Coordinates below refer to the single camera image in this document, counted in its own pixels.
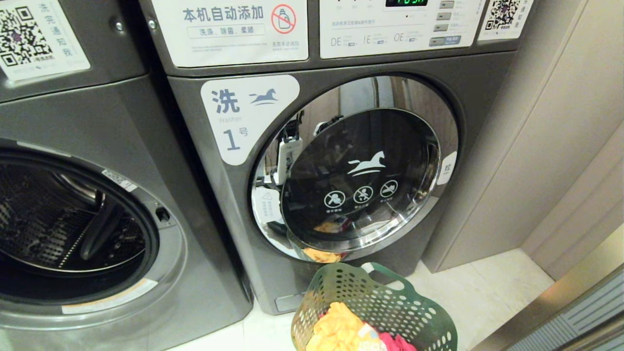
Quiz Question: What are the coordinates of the white code label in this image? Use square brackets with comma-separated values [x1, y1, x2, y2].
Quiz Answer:
[478, 0, 535, 41]
[0, 0, 91, 81]

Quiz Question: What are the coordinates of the green perforated laundry basket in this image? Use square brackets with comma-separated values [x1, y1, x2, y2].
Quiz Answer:
[291, 262, 458, 351]

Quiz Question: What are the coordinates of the yellow garment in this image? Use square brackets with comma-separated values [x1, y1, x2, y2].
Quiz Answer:
[306, 302, 380, 351]

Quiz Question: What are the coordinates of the white washer control panel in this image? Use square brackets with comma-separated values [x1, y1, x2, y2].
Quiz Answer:
[319, 0, 487, 59]

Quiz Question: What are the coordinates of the white washer number label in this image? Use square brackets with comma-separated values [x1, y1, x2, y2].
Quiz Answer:
[200, 75, 300, 166]

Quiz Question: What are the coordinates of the grey front-load washing machine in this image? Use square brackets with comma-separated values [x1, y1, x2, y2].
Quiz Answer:
[0, 0, 254, 351]
[139, 0, 537, 315]

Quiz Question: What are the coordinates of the white detergent notice label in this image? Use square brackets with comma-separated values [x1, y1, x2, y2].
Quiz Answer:
[151, 0, 310, 68]

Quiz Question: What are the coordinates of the pink garment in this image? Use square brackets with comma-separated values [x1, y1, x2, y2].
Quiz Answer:
[379, 332, 418, 351]

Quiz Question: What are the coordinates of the round chrome washer door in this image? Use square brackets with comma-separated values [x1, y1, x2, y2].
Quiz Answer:
[251, 76, 459, 263]

